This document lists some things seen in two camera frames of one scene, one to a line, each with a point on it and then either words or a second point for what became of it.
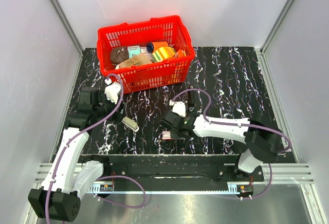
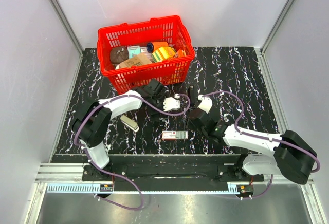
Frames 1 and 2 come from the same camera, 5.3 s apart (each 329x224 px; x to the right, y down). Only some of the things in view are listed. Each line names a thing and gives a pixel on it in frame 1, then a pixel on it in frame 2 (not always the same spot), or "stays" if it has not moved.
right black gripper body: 175,133 to 189,123
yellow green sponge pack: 162,53 stays
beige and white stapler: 130,124 stays
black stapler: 191,98 stays
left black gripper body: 116,116 to 154,115
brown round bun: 119,54 stays
